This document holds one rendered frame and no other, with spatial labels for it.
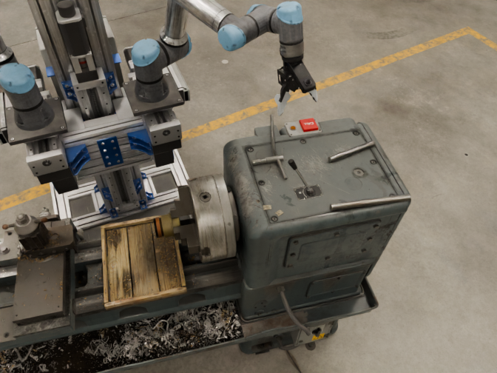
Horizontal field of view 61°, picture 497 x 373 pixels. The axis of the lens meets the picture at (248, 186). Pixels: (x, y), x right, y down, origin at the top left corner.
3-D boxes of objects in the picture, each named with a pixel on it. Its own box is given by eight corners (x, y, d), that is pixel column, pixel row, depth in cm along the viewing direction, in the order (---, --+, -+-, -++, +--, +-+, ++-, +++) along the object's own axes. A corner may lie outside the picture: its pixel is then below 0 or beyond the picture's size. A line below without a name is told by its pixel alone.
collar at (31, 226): (38, 214, 152) (35, 209, 150) (38, 232, 147) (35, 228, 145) (15, 218, 151) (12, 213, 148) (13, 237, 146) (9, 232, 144)
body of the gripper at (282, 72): (296, 78, 149) (294, 45, 141) (309, 88, 142) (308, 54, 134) (277, 85, 147) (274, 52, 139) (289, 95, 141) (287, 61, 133)
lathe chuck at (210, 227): (210, 202, 181) (209, 158, 154) (225, 271, 164) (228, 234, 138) (189, 206, 179) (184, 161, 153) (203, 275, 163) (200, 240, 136)
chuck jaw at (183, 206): (200, 209, 160) (195, 178, 157) (201, 213, 155) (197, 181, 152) (171, 214, 158) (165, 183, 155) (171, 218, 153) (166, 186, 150)
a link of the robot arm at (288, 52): (308, 41, 131) (285, 49, 130) (308, 55, 134) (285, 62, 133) (296, 33, 137) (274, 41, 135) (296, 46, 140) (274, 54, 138)
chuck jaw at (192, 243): (203, 220, 154) (208, 245, 146) (204, 229, 158) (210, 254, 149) (172, 226, 152) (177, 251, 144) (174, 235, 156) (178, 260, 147)
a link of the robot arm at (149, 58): (129, 72, 182) (123, 45, 171) (154, 60, 188) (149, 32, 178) (146, 86, 177) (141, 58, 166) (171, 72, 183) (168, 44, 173)
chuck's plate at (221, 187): (218, 200, 181) (219, 156, 155) (234, 269, 165) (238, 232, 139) (210, 202, 181) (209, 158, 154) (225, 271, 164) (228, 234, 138)
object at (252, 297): (314, 261, 271) (343, 173, 204) (342, 334, 243) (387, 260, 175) (222, 280, 260) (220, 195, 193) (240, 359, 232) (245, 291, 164)
